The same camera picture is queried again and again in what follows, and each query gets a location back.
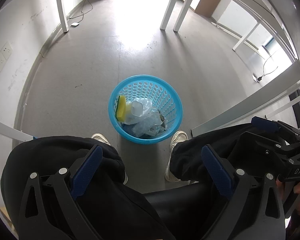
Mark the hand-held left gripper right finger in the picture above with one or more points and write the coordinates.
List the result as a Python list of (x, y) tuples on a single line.
[(216, 172)]

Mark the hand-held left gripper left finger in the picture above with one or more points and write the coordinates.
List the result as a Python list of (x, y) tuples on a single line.
[(87, 172)]

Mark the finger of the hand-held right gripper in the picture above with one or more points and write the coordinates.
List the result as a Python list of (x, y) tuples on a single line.
[(267, 145), (265, 125)]

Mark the dark clear snack wrapper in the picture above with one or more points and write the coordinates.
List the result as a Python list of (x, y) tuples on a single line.
[(162, 120)]

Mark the blue plastic mesh basket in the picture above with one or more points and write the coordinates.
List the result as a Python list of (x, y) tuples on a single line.
[(145, 85)]

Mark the grey table panel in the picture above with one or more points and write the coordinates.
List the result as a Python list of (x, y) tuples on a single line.
[(240, 112)]

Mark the person's left white shoe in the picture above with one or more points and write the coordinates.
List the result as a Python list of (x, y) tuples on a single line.
[(101, 138)]

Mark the person's white shoe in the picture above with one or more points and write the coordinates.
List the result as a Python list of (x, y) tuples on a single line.
[(180, 137), (101, 138)]

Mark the person's black pants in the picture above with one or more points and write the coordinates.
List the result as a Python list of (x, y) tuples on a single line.
[(52, 155)]

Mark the person's right white shoe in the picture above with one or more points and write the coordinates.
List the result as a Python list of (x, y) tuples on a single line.
[(180, 137)]

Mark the black chair seat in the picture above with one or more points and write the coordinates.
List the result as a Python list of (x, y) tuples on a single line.
[(175, 205)]

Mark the crumpled clear plastic bag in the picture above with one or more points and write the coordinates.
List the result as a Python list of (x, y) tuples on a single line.
[(141, 128)]

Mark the yellow sponge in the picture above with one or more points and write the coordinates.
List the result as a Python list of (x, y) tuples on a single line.
[(121, 110)]

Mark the white plastic cup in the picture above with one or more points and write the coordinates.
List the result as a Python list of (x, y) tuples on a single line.
[(137, 108)]

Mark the crumpled clear plastic wrap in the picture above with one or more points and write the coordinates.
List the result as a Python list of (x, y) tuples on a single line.
[(151, 110)]

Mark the white table leg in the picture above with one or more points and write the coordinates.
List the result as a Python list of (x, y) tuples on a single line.
[(183, 10), (245, 36), (168, 7), (62, 10)]

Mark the wooden board piece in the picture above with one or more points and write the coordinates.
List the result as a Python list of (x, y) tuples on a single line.
[(6, 217)]

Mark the white power adapter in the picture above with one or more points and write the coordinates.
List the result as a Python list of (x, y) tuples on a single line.
[(74, 24)]

